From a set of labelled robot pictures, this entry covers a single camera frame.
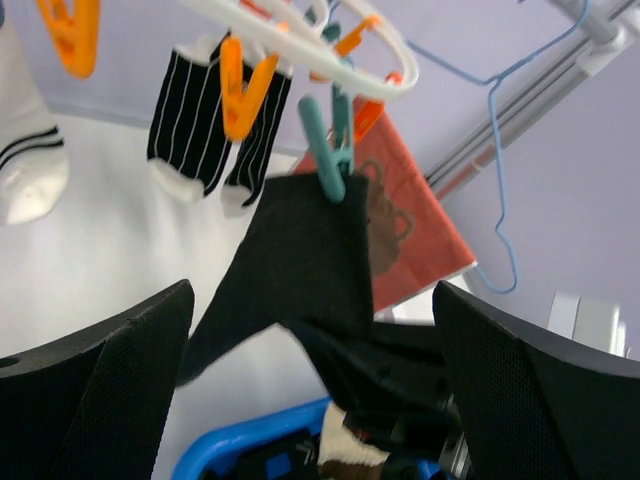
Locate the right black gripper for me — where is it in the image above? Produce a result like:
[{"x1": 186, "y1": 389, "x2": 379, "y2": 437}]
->
[{"x1": 289, "y1": 321, "x2": 470, "y2": 479}]

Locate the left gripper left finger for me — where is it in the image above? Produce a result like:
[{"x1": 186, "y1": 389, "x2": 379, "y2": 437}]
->
[{"x1": 1, "y1": 280, "x2": 194, "y2": 479}]

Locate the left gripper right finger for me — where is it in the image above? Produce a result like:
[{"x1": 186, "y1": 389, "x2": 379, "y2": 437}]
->
[{"x1": 433, "y1": 281, "x2": 639, "y2": 480}]

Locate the black white pinstripe sock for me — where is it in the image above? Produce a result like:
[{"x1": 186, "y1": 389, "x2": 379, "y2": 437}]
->
[{"x1": 146, "y1": 35, "x2": 293, "y2": 217}]

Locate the white oval clip hanger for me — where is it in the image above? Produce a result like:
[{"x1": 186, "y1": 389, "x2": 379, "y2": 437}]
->
[{"x1": 183, "y1": 0, "x2": 419, "y2": 101}]

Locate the beige brown sock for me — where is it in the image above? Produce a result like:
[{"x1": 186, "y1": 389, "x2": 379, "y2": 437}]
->
[{"x1": 317, "y1": 401, "x2": 389, "y2": 480}]

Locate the blue plastic bin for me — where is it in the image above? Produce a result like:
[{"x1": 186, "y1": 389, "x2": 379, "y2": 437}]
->
[{"x1": 171, "y1": 398, "x2": 449, "y2": 479}]

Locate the orange bear towel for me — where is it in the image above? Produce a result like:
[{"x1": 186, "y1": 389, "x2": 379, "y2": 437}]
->
[{"x1": 292, "y1": 96, "x2": 477, "y2": 315}]

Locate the teal clothes peg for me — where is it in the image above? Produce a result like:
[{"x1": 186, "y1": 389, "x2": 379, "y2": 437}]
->
[{"x1": 297, "y1": 82, "x2": 355, "y2": 203}]

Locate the white striped sock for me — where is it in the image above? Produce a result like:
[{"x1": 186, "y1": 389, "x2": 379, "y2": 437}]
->
[{"x1": 1, "y1": 20, "x2": 70, "y2": 226}]

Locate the orange clothes peg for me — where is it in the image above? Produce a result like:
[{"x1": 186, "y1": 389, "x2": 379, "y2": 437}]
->
[{"x1": 219, "y1": 35, "x2": 279, "y2": 141}]

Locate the white clothes rack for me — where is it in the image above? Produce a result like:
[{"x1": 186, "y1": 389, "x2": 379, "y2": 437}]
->
[{"x1": 426, "y1": 1, "x2": 639, "y2": 199}]

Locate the blue wire hanger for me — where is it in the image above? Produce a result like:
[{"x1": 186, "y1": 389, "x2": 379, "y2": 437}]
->
[{"x1": 406, "y1": 0, "x2": 592, "y2": 295}]

